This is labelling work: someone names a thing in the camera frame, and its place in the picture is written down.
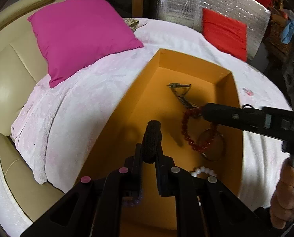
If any white bead bracelet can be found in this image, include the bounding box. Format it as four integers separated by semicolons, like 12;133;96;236
190;166;218;178

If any silver bangle ring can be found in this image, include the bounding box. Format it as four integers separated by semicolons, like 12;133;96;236
198;128;226;162

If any red bead bracelet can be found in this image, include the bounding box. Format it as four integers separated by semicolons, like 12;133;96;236
180;107;218;154

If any silver metal watch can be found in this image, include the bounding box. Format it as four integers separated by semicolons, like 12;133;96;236
167;83;198;109

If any black ring bangle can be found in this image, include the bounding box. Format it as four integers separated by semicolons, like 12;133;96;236
141;120;162;164

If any person's right hand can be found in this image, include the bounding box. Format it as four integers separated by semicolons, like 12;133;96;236
270;158;294;229

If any wicker basket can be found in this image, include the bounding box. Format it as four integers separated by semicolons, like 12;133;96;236
264;19;291;60

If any orange cardboard box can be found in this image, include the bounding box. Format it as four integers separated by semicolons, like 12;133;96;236
77;49;243;236

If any small red pillow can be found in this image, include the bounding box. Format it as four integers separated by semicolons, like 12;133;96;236
202;8;247;62

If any pale pink blanket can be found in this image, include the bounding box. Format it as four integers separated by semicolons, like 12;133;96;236
12;19;290;192

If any blue cloth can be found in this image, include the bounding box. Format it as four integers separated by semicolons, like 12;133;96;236
281;20;294;44

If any silver insulation foil panel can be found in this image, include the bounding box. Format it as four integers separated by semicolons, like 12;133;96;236
156;0;271;60

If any patterned fabric scrap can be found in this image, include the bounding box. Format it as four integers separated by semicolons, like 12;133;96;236
123;18;147;32

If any beige leather sofa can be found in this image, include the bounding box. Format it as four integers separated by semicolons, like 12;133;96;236
0;0;63;236

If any magenta pillow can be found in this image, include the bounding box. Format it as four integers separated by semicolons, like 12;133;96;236
27;0;144;88

